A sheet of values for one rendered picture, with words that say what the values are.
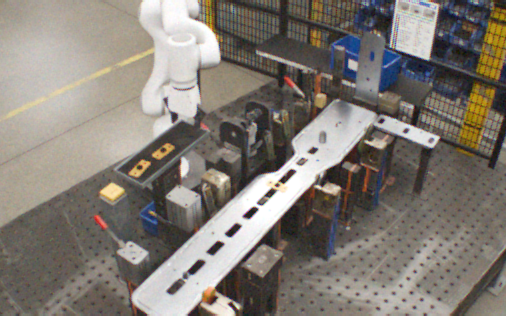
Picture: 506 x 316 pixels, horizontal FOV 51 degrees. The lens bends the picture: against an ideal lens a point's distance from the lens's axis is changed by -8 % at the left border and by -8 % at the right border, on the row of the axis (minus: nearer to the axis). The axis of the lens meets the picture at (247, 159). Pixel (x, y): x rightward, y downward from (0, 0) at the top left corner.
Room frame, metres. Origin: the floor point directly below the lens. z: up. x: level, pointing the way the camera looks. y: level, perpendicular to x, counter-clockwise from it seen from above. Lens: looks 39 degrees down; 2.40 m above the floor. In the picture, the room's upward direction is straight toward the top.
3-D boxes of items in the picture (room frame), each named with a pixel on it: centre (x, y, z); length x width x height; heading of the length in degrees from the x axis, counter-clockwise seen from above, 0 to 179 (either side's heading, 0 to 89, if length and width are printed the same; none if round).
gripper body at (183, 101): (1.54, 0.20, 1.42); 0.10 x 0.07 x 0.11; 60
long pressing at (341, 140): (1.57, -0.11, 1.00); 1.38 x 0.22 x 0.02; 145
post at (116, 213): (1.38, 0.44, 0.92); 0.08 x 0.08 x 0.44; 55
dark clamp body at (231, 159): (1.68, 0.07, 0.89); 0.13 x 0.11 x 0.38; 55
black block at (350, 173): (1.72, -0.41, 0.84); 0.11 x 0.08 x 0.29; 55
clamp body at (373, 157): (1.81, -0.51, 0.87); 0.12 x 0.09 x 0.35; 55
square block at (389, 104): (2.13, -0.64, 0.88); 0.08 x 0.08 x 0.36; 55
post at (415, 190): (1.88, -0.78, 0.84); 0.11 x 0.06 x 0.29; 55
